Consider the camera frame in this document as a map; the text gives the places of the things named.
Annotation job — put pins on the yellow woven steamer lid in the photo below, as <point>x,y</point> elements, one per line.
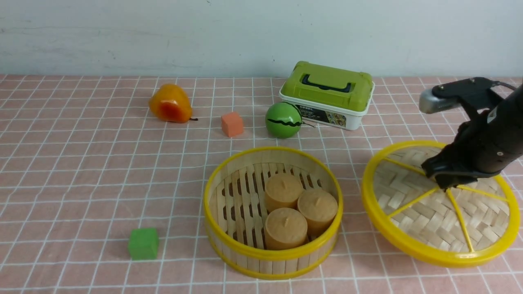
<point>466,226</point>

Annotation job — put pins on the green toy watermelon ball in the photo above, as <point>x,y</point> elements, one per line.
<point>284,120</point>

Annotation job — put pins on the green foam cube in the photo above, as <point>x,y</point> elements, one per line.
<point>143,244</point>

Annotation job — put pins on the orange toy pear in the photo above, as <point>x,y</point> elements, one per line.
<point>171,104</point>

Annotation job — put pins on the right tan cylinder bun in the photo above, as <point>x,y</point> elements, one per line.
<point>319,208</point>

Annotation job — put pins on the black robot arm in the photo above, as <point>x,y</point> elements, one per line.
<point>477,96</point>

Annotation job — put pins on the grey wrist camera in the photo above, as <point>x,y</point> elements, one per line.
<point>430,104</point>

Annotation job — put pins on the green lidded white storage box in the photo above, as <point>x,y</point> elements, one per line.
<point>328,95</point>

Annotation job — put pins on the pink checkered tablecloth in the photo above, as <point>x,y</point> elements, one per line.
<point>84,162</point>

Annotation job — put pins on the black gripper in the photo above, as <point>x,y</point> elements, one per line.
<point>489,144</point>

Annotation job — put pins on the yellow bamboo steamer basket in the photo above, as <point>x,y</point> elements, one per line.
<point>235,212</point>

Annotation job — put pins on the orange foam cube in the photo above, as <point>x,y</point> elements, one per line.
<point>232,124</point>

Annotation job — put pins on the front tan cylinder bun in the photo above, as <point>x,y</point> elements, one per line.
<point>285,228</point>

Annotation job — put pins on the tan cylinder bun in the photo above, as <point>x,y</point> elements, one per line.
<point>319,208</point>
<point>282,190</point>
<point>285,228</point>

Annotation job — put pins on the back tan cylinder bun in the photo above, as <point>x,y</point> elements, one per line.
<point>282,190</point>

